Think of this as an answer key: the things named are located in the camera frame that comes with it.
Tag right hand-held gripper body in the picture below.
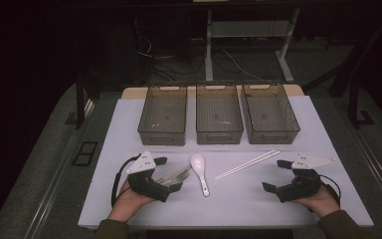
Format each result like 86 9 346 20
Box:
276 152 337 203

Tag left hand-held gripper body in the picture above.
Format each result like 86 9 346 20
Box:
125 149 173 203

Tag metal fork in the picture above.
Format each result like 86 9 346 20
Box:
160 168 192 187

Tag white chopstick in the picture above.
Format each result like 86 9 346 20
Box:
213 149 278 180
214 150 281 182

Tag white ceramic spoon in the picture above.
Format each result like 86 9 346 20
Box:
190 153 211 198

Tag transparent grey plastic bin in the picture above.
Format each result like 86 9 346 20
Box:
241 82 301 145
137 84 188 147
195 83 246 145

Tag person's left hand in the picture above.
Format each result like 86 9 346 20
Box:
107 178 157 223

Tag person's right hand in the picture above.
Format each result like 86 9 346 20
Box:
291 183 342 219

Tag black metal stand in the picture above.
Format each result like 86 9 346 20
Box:
348 81 376 128

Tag black slanted bar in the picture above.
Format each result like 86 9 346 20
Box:
301 9 382 98

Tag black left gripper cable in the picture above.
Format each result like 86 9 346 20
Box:
110 153 142 208

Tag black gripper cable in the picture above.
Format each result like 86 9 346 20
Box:
319 173 342 206
110 153 142 208

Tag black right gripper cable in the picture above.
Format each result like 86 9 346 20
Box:
319 173 342 206

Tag black rectangular floor frame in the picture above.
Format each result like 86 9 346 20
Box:
71 140 99 167

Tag metal floor rail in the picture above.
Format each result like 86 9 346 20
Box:
347 125 382 217
23 99 96 239

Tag tangle of black floor cables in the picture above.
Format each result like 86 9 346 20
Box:
145 56 207 84

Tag white floor cable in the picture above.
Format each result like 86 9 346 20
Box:
221 49 266 82

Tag white desk frame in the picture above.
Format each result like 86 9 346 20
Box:
204 8 301 84

